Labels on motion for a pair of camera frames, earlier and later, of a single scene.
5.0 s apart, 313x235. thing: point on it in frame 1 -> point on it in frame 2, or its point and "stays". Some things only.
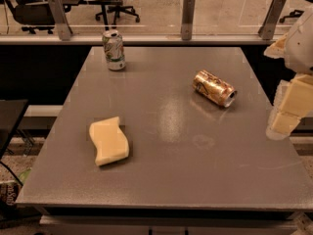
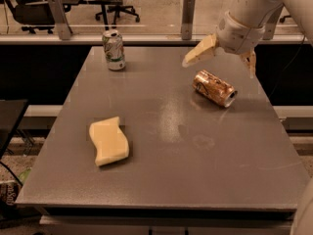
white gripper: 301,51 -> 239,36
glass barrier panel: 148,10 stays
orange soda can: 213,88 stays
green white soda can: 113,49 stays
